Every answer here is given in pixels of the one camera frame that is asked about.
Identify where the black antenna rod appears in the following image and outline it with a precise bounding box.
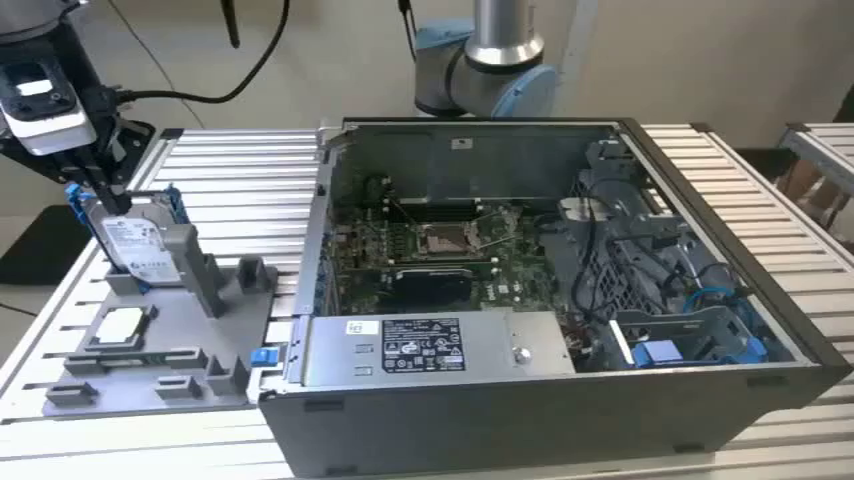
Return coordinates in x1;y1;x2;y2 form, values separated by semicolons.
219;0;243;50

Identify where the silver CPU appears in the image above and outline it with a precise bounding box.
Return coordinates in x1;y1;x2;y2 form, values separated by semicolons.
90;307;152;346

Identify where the hard disk with blue carrier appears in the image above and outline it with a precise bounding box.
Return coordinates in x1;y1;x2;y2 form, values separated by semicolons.
64;183;192;296

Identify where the grey metal drive cage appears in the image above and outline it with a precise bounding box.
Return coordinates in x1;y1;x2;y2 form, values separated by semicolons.
539;139;736;321

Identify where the grey parts rack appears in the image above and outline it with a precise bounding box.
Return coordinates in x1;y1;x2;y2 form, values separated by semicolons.
40;224;280;417

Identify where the green Dell motherboard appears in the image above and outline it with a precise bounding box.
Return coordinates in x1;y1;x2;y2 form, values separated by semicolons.
326;172;575;317

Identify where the black flat mat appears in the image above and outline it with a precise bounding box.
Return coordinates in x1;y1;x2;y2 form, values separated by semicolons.
0;204;108;286

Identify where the black graphics card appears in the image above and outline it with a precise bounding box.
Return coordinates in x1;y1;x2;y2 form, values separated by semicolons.
390;267;477;317

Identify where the thin black hanging cable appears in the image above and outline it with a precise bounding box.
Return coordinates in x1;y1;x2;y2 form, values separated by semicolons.
397;0;421;64

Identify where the CPU socket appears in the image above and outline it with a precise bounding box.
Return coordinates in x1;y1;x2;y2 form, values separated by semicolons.
417;222;482;256

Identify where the blue plastic carrier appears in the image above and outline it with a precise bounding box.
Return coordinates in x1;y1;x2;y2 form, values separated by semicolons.
630;341;686;365

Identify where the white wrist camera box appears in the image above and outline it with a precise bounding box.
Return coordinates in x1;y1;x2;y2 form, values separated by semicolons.
0;49;94;157

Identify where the metal slat side table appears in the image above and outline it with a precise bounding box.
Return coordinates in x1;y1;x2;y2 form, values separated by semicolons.
777;121;854;201

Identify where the blue wire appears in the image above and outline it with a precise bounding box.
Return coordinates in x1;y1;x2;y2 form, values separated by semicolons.
685;284;756;326

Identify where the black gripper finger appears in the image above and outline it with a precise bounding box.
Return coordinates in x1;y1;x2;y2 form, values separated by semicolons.
86;164;135;216

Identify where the grey power supply unit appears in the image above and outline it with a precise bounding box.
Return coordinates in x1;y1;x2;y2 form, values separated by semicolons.
300;310;579;389

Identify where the thick black cable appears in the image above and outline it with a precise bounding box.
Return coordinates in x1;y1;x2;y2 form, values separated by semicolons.
116;0;295;104

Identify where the metal socket cover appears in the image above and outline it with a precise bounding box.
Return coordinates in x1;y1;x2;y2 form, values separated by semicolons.
466;202;526;251

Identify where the grey metal disk bay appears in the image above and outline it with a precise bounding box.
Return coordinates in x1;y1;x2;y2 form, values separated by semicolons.
603;304;800;374

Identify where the black open PC case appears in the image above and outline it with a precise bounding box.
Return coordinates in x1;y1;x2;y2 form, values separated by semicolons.
256;116;854;476

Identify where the black wire inside case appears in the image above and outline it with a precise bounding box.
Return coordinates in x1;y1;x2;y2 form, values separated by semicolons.
570;197;619;321

